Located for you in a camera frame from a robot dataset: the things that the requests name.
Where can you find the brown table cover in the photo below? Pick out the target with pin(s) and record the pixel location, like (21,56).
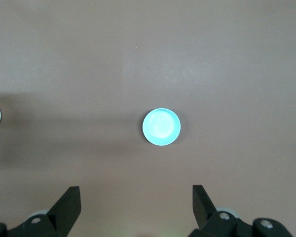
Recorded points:
(88,61)

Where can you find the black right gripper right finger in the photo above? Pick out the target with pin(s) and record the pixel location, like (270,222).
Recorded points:
(207,217)

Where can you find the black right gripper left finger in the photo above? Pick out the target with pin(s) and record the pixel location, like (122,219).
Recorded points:
(64,212)

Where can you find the light blue bowl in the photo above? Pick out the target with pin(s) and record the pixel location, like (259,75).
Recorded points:
(161,126)

